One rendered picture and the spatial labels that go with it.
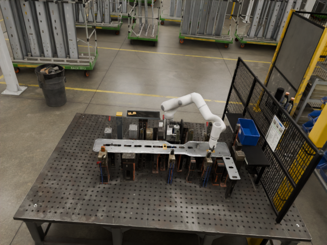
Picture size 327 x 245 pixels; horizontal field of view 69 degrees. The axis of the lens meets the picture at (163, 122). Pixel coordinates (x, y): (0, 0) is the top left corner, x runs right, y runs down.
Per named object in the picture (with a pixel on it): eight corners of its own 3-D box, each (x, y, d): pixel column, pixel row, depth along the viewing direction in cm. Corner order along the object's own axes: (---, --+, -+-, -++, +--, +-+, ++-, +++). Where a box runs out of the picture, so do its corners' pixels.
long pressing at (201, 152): (91, 153, 226) (91, 152, 226) (95, 138, 245) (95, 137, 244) (231, 157, 238) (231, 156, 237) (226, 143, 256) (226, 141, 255)
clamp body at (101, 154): (98, 185, 233) (95, 158, 211) (101, 174, 245) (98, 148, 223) (109, 185, 233) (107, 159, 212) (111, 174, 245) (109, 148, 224)
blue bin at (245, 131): (241, 144, 249) (244, 134, 241) (235, 127, 274) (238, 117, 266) (256, 146, 249) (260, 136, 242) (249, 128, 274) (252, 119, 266)
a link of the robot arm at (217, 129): (215, 131, 234) (208, 134, 229) (218, 120, 226) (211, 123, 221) (221, 135, 229) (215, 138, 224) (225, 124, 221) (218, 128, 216)
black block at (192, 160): (186, 184, 242) (190, 164, 225) (184, 176, 251) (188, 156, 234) (193, 184, 243) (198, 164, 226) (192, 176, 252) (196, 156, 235)
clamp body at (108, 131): (104, 158, 262) (102, 133, 241) (106, 151, 272) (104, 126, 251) (113, 158, 263) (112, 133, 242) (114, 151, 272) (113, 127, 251)
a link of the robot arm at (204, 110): (208, 105, 240) (223, 131, 234) (196, 110, 232) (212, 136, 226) (212, 101, 233) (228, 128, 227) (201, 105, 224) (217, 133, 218)
